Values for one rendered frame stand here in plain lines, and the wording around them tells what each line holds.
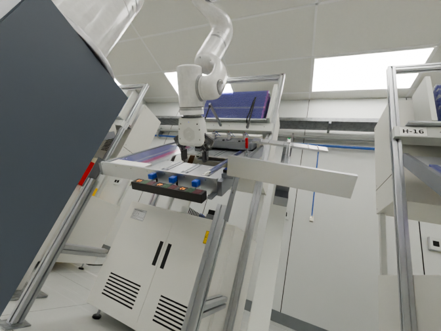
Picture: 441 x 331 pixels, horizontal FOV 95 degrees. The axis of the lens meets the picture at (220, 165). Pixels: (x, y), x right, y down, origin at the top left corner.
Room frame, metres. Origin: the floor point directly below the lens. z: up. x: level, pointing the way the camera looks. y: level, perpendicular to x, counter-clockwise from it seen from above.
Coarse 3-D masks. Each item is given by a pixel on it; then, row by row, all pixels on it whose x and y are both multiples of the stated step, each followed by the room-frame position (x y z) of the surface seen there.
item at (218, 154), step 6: (174, 144) 1.40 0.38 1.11; (192, 150) 1.22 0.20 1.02; (210, 150) 1.20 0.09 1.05; (216, 150) 1.19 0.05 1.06; (222, 150) 1.17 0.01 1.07; (228, 150) 1.17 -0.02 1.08; (234, 150) 1.17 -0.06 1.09; (210, 156) 1.10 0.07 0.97; (216, 156) 1.08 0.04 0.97; (222, 156) 1.06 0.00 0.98; (246, 156) 1.04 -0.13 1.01
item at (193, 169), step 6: (162, 162) 1.03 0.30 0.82; (168, 162) 1.02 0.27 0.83; (174, 162) 1.02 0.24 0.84; (180, 162) 1.01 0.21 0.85; (156, 168) 0.95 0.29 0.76; (162, 168) 0.94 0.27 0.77; (168, 168) 0.91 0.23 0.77; (174, 168) 0.93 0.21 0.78; (180, 168) 0.93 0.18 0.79; (186, 168) 0.92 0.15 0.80; (192, 168) 0.92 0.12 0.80; (198, 168) 0.91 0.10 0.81; (204, 168) 0.91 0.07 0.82; (210, 168) 0.90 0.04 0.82; (222, 168) 0.90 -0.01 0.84; (198, 174) 0.85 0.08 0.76; (210, 174) 0.84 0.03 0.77; (216, 174) 0.84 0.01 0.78
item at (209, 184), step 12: (108, 168) 1.02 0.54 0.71; (120, 168) 0.97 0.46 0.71; (132, 168) 0.93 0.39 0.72; (144, 168) 0.89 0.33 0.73; (156, 180) 0.90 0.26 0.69; (168, 180) 0.86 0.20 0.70; (180, 180) 0.83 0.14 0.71; (192, 180) 0.80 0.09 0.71; (204, 180) 0.77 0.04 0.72; (216, 180) 0.74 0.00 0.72
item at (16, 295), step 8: (88, 168) 1.31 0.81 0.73; (80, 184) 1.32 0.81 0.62; (72, 200) 1.36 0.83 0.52; (64, 208) 1.35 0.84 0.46; (56, 224) 1.35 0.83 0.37; (48, 240) 1.36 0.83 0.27; (40, 248) 1.34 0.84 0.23; (40, 256) 1.36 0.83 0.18; (32, 264) 1.35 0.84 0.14; (24, 280) 1.36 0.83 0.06; (24, 288) 1.40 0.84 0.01; (16, 296) 1.28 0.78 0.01; (40, 296) 1.37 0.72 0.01
